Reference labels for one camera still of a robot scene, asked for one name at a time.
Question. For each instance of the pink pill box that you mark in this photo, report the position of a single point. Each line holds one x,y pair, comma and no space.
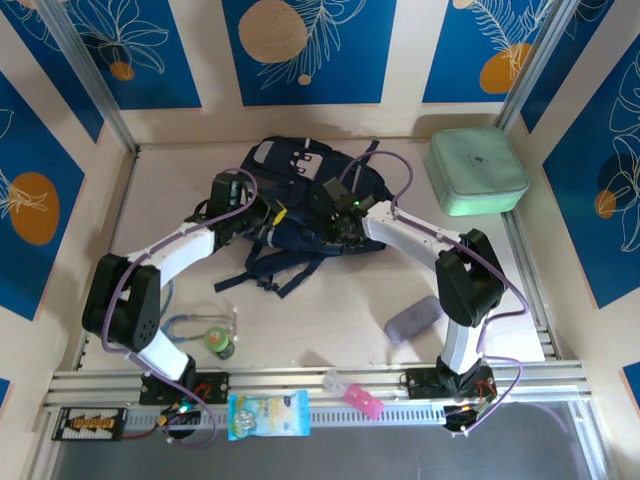
362,400

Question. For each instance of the small green lid bottle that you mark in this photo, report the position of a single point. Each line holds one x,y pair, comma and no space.
219,341

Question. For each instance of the blue stethoscope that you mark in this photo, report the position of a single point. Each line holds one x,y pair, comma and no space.
169,327

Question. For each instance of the mint green zip case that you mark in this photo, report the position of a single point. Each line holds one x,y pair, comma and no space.
475,170

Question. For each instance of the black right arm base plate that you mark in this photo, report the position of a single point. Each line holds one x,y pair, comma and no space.
420,382

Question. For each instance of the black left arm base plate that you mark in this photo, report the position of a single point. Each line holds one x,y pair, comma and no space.
217,387

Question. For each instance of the aluminium corner post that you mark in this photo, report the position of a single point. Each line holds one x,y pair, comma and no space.
102,95
539,60

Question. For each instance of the aluminium rail frame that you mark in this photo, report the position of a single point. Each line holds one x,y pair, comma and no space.
280,380

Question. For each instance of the blue snack packet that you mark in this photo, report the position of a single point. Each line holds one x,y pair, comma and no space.
270,415

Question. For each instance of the black orange power board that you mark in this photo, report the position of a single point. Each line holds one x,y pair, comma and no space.
90,424

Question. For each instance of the navy blue backpack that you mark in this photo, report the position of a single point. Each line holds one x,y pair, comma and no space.
300,235

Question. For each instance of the purple grey glasses case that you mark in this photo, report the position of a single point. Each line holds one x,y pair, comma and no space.
414,320

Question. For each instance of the clear plastic pill box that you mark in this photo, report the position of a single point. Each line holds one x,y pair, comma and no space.
336,382

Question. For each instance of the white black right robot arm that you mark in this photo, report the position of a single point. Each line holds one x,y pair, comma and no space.
415,235

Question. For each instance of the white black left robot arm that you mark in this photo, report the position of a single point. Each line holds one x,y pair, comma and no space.
120,300

